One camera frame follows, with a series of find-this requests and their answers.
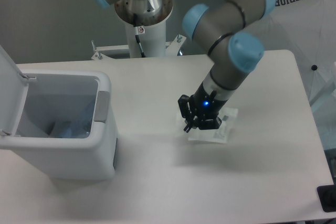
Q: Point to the black device at table edge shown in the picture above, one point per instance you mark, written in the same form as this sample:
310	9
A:
326	195

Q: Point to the clear plastic water bottle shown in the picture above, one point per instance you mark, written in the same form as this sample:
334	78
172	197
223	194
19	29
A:
81	126

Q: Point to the white trash can lid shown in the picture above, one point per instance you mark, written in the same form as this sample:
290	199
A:
14	87

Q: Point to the white plastic packaging bag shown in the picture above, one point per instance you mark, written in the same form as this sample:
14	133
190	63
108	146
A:
220	135

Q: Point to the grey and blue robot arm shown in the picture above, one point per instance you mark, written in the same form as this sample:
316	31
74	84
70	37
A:
219	32

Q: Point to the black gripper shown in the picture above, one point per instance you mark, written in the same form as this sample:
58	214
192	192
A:
201	105

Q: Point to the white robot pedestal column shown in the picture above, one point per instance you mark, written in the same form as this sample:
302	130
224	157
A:
145	25

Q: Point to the white Superior umbrella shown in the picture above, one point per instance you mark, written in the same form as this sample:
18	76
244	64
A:
307	29

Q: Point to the white trash can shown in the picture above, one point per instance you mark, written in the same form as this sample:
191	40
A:
53	98

